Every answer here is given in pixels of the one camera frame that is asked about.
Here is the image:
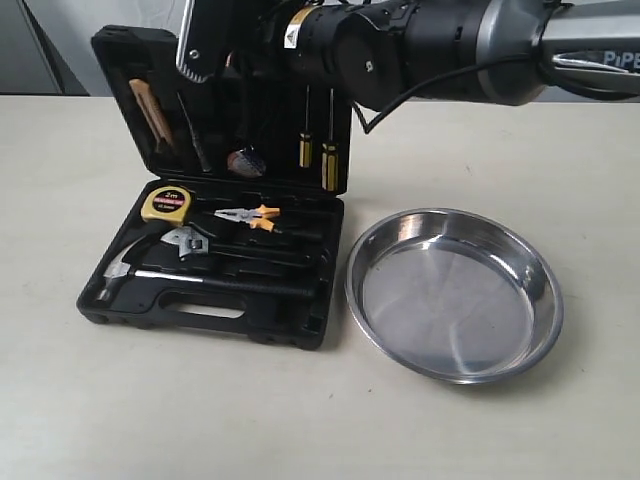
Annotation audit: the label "yellow black screwdriver left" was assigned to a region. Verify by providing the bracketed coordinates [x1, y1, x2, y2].
[299, 85, 313, 168]

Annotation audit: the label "silver adjustable wrench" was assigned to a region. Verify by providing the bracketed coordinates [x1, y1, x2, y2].
[160, 226, 313, 267]

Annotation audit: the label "white backdrop curtain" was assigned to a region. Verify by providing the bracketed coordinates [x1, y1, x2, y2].
[1, 0, 185, 97]

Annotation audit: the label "thin black test pen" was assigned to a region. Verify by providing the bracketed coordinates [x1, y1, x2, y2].
[177, 91, 212, 173]

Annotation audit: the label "black plastic tool case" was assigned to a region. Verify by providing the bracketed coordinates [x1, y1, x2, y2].
[77, 25, 351, 350]

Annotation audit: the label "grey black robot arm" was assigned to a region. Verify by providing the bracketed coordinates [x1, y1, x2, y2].
[176, 1, 639, 111]

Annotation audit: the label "black handled claw hammer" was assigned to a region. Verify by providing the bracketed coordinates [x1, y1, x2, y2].
[95, 233, 318, 303]

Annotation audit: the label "yellow tape measure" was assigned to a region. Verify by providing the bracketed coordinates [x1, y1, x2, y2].
[140, 185, 192, 227]

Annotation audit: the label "yellow black screwdriver right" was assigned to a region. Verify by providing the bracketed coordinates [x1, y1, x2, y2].
[322, 88, 338, 191]

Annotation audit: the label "orange utility knife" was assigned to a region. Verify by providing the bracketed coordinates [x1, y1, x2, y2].
[129, 78, 175, 154]

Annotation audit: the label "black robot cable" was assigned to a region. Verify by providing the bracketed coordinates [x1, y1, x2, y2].
[352, 49, 546, 136]

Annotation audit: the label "electrical tape roll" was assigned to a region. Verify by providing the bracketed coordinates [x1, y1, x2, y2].
[226, 145, 266, 179]

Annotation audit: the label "round stainless steel tray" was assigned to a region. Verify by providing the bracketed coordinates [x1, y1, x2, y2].
[344, 208, 565, 385]

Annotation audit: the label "yellow handled pliers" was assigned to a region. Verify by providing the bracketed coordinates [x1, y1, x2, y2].
[214, 205, 281, 232]

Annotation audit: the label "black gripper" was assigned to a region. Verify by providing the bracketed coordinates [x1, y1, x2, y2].
[175, 0, 290, 83]

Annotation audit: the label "yellow black screwdriver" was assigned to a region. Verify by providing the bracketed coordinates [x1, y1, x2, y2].
[299, 85, 313, 168]
[322, 88, 338, 191]

